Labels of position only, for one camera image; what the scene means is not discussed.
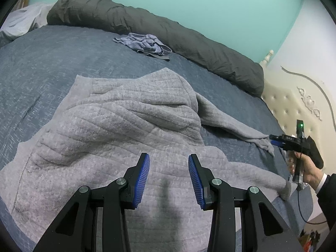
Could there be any white pillow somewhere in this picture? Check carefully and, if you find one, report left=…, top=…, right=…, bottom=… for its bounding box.
left=0, top=2, right=55, bottom=48

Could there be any grey quilted sweatshirt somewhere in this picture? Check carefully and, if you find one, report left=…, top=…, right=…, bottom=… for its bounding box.
left=0, top=67, right=292, bottom=252

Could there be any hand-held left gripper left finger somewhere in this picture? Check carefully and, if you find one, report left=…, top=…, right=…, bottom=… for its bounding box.
left=33, top=152, right=151, bottom=252

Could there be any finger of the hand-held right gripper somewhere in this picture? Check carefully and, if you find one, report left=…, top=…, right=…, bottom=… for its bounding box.
left=269, top=134, right=286, bottom=149

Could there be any cream tufted headboard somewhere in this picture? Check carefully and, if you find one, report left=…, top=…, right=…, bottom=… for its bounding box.
left=259, top=0, right=336, bottom=223

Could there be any blue woven bed sheet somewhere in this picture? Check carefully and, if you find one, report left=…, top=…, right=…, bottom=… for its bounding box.
left=0, top=25, right=314, bottom=252

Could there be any person's right hand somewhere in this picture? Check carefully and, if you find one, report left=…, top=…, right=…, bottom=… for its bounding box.
left=289, top=152, right=326, bottom=189

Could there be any crumpled blue-grey underwear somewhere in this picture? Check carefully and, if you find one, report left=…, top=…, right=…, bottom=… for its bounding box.
left=113, top=33, right=173, bottom=62

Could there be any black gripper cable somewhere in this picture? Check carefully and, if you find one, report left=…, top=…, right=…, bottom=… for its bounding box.
left=297, top=182, right=328, bottom=225

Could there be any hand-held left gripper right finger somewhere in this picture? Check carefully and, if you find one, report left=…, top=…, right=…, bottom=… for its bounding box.
left=188, top=154, right=305, bottom=252

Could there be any dark olive duvet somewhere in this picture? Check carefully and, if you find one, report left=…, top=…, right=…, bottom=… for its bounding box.
left=46, top=0, right=265, bottom=99

